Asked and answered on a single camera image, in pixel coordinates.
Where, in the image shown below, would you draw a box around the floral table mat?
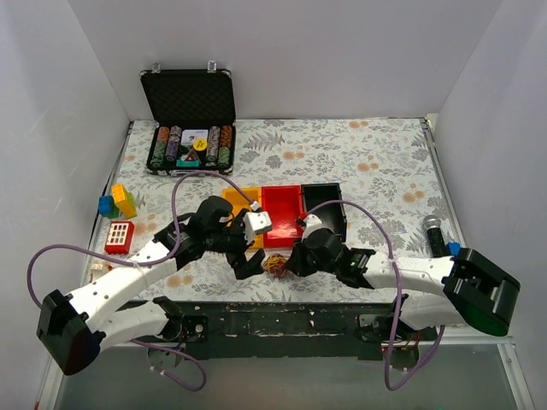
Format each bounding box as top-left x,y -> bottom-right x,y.
115,118 -> 463,303

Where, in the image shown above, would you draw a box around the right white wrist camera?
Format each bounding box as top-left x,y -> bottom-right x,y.
297,214 -> 324,240

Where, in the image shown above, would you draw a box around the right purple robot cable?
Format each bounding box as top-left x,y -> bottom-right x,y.
303,199 -> 446,391

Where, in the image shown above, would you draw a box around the black plastic bin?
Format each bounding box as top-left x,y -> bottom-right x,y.
300,182 -> 348,243

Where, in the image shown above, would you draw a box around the purple wire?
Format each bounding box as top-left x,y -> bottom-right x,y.
265,255 -> 290,279

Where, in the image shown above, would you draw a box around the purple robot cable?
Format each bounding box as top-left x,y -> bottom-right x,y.
303,199 -> 446,391
26,170 -> 262,392

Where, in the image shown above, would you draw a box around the yellow plastic bin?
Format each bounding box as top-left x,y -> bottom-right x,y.
221,186 -> 263,249

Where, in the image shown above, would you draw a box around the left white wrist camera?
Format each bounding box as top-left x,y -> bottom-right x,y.
243,211 -> 273,241

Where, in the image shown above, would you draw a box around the black poker chip case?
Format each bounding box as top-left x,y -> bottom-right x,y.
139,61 -> 237,176

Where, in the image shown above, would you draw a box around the red plastic bin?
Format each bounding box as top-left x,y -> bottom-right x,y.
262,185 -> 303,249

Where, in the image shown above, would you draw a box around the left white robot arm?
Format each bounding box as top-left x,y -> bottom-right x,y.
37,196 -> 272,376

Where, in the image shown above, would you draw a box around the small blue block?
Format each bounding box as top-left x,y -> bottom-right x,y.
446,242 -> 461,256

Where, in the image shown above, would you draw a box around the aluminium frame rail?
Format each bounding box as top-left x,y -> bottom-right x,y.
441,327 -> 515,345

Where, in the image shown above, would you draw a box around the small white red toy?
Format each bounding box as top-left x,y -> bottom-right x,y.
89,262 -> 113,282

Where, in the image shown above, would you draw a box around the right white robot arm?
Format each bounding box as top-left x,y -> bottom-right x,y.
286,228 -> 521,340

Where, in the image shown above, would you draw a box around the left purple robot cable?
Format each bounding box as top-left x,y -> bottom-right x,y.
26,170 -> 262,392

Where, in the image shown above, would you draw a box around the black microphone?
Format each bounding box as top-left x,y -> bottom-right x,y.
422,214 -> 451,258

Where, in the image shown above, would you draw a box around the stacked coloured toy bricks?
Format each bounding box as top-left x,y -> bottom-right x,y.
97,184 -> 138,220

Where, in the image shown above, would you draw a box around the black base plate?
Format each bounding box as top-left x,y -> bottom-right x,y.
162,300 -> 441,361

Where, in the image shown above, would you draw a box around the red white toy brick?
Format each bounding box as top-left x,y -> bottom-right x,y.
104,220 -> 135,255

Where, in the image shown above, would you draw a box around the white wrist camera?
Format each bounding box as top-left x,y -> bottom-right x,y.
243,211 -> 273,241
297,214 -> 324,240

